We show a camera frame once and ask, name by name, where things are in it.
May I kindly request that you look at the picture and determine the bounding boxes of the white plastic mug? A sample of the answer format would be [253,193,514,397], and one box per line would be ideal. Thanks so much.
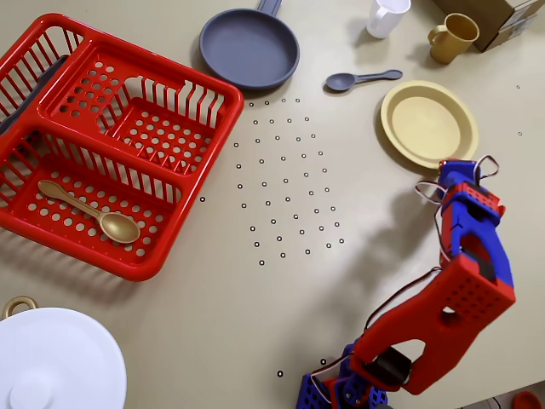
[364,0,413,40]

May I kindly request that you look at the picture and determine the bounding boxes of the gray plastic spoon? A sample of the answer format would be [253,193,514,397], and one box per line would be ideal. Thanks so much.
[324,69,404,94]

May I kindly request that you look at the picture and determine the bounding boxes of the red round cap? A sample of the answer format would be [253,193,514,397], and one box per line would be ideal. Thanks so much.
[511,390,544,409]

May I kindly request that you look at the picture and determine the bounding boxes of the white pot lid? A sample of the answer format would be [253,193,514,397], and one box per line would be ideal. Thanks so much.
[0,307,129,409]

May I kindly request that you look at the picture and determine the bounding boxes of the red white servo cable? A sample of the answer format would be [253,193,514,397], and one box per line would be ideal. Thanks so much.
[475,154,500,179]
[414,180,446,266]
[364,266,442,334]

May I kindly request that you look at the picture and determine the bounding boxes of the yellow plastic mug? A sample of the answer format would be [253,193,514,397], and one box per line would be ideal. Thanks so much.
[427,12,481,66]

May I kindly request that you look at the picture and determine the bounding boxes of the yellow plastic plate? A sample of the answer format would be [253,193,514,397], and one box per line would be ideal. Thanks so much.
[380,80,480,172]

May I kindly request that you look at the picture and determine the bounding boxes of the dark gray drip tray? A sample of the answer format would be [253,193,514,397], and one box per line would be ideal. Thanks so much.
[0,54,70,137]

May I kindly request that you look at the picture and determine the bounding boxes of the red blue gripper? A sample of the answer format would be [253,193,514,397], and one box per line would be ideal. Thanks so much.
[437,158,481,202]

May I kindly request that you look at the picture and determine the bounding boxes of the golden plastic spoon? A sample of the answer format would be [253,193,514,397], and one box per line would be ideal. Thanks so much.
[37,179,142,245]

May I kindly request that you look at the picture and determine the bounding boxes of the red plastic dish rack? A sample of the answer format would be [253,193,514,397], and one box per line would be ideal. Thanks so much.
[0,12,246,283]

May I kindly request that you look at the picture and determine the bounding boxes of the brown cardboard box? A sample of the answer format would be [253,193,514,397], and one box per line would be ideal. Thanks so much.
[429,0,545,54]

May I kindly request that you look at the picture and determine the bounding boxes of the gray plastic frying pan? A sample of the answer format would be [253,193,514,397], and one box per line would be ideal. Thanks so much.
[198,0,301,93]

